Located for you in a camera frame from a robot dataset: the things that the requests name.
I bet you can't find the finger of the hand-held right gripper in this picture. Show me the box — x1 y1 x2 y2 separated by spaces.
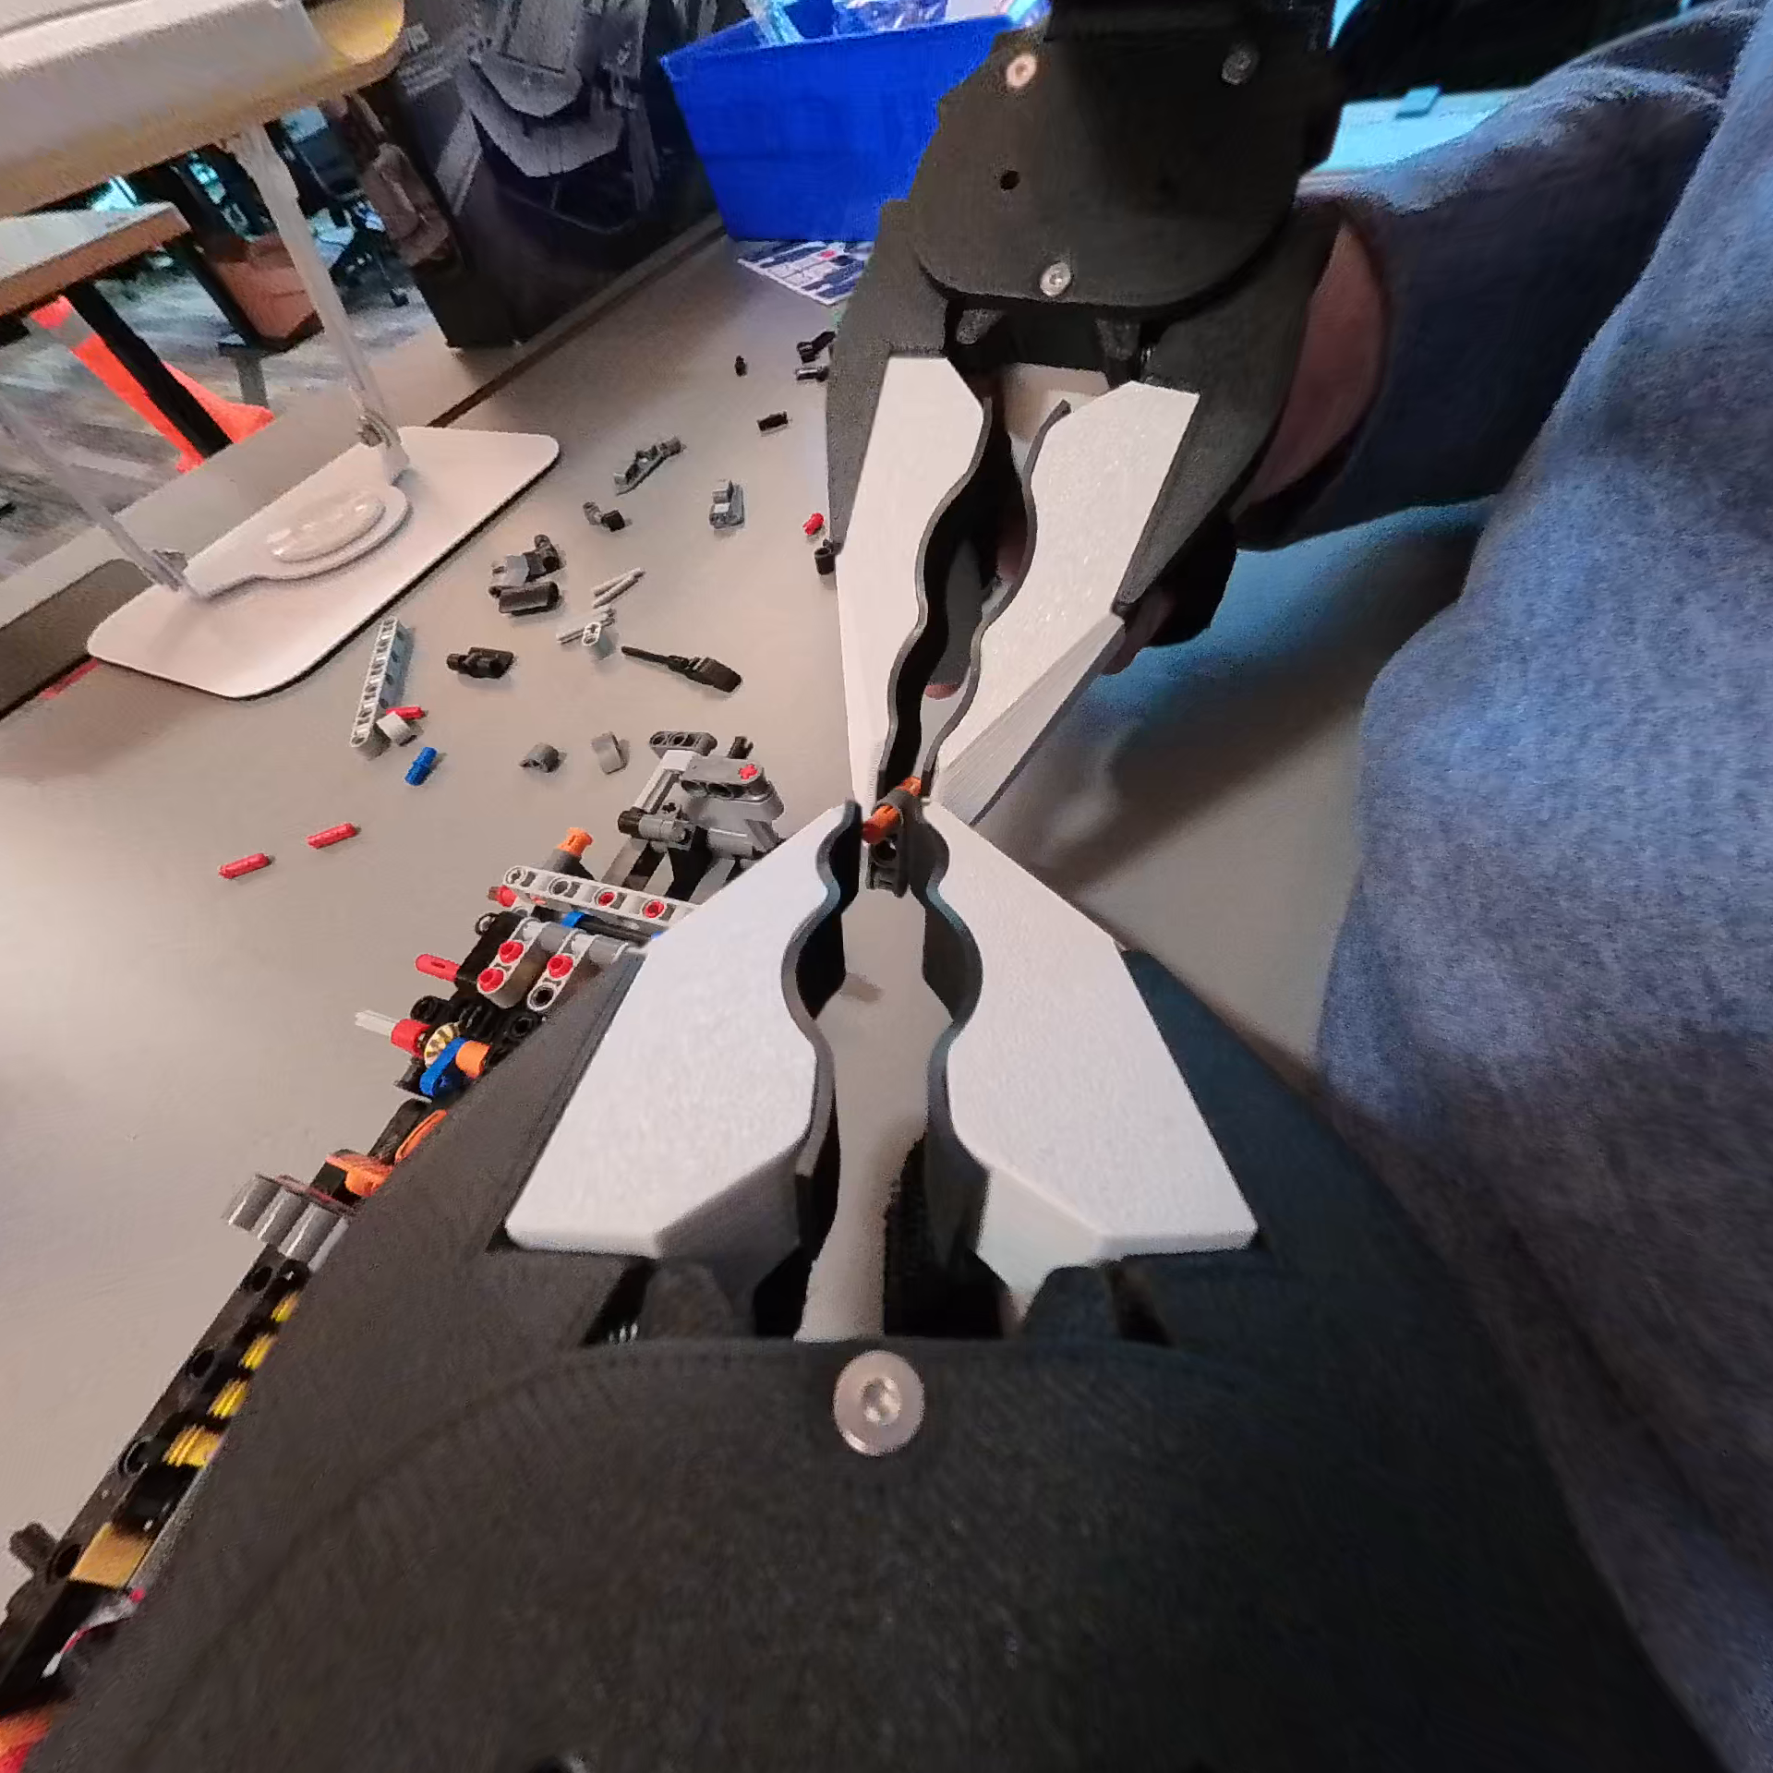
833 353 1039 808
925 383 1206 834

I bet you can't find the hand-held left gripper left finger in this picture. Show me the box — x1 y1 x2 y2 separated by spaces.
505 799 867 1342

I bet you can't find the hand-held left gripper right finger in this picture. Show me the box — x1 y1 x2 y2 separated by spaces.
920 804 1261 1330

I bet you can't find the multicoloured lego model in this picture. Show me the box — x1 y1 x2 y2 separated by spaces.
0 725 791 1712

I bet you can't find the grey lego liftarm orange pin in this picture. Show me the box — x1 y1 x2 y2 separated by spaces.
862 778 926 895

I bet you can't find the person's right forearm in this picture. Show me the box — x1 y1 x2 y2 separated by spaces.
1294 0 1773 555

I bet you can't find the long light grey lego beam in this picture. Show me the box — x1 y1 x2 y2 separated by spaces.
351 619 414 754

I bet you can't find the person's right hand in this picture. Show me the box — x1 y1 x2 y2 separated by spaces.
1230 220 1388 521

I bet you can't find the printed sticker sheet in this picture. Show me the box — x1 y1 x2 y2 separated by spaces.
736 239 879 305

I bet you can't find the plain blue storage bin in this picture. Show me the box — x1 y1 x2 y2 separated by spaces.
662 0 1034 245

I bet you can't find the dark printed cardboard box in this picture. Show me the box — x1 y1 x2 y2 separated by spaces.
381 0 722 348

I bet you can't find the person's blue sweater torso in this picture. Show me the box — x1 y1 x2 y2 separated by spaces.
1316 345 1773 1773

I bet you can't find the orange background object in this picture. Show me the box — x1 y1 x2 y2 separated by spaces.
27 298 273 452

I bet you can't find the background desk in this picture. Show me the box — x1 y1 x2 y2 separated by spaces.
0 201 196 458

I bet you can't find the white tilted panel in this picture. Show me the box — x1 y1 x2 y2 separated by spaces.
0 0 409 215

